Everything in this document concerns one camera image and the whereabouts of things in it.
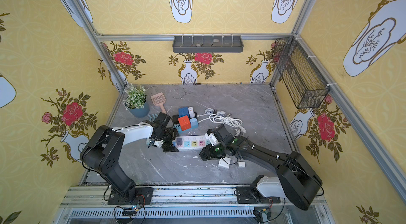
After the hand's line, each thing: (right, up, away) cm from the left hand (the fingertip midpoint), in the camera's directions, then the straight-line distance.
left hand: (180, 140), depth 93 cm
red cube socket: (+3, +11, -2) cm, 11 cm away
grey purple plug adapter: (0, +1, -5) cm, 5 cm away
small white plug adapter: (+33, -9, -12) cm, 36 cm away
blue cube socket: (+2, +16, +2) cm, 17 cm away
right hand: (+13, -6, -13) cm, 19 cm away
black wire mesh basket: (+62, +29, -20) cm, 71 cm away
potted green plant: (-26, +23, 0) cm, 35 cm away
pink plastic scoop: (-18, +24, +20) cm, 37 cm away
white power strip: (+7, 0, -4) cm, 8 cm away
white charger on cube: (+6, +16, +4) cm, 18 cm away
